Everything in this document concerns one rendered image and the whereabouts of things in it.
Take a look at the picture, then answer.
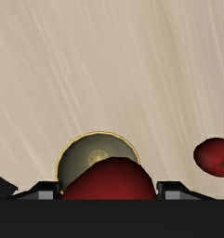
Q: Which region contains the porcelain bowl with gold rim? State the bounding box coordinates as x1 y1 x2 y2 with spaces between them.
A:
55 130 141 192

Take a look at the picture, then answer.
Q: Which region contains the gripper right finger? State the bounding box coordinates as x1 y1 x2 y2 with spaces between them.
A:
155 180 216 201

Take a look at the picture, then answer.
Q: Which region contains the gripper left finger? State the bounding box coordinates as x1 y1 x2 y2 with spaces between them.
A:
14 180 63 201

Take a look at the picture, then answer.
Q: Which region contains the red tomato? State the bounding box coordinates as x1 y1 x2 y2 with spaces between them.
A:
192 137 224 179
61 156 158 201

